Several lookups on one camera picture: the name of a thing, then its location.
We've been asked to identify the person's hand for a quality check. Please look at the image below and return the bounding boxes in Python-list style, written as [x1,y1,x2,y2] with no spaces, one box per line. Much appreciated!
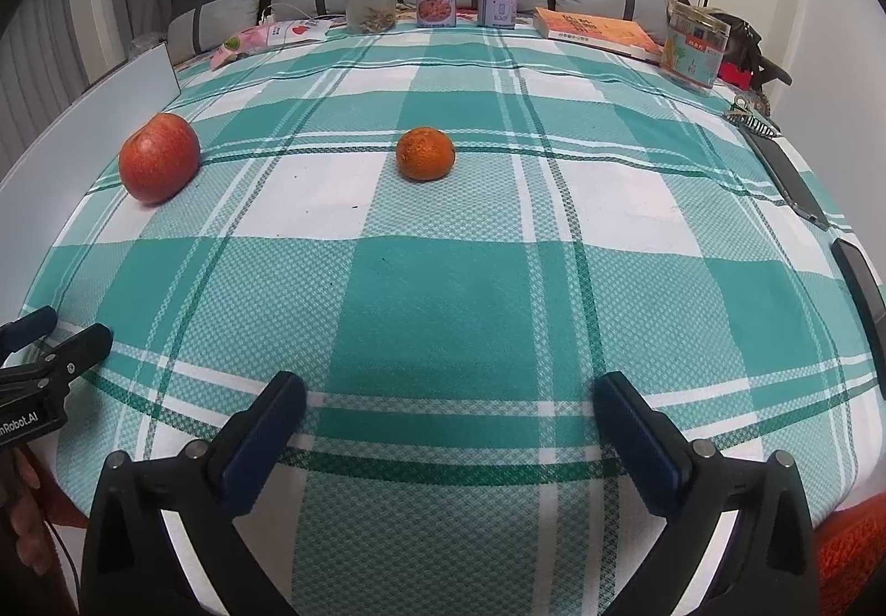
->
[8,448,54,577]

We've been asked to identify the red apple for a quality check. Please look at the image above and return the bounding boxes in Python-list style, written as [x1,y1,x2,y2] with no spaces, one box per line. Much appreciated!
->
[119,114,200,205]

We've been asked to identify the teal checkered tablecloth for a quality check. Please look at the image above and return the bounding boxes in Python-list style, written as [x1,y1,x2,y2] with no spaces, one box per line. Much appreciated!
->
[27,27,884,614]

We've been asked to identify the black phone far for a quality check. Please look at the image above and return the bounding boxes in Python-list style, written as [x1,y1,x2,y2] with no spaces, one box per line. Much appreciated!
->
[739,127,829,230]

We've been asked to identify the small orange right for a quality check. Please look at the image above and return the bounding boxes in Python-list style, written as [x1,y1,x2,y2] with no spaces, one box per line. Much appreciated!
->
[395,127,455,182]

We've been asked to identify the grey curtain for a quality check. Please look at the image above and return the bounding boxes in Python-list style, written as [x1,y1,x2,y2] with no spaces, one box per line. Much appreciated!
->
[2,0,171,172]

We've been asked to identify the leftmost grey cushion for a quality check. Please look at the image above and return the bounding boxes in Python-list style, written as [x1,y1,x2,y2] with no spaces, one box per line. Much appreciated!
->
[167,0,260,64]

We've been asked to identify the keys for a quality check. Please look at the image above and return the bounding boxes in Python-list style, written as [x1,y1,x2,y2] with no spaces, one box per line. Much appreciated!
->
[722,97,781,139]

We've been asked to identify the pink snack packet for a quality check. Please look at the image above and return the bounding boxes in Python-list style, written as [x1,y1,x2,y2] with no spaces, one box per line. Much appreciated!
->
[210,25,276,71]

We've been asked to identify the black bag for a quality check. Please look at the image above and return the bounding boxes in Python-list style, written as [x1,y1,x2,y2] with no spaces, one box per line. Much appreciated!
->
[704,8,793,94]

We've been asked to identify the white strawberry packet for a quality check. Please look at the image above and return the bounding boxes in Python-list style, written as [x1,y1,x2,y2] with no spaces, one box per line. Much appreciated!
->
[266,19,331,48]

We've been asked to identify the orange book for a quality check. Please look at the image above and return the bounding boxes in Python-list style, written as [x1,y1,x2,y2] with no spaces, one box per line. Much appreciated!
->
[533,7,662,64]

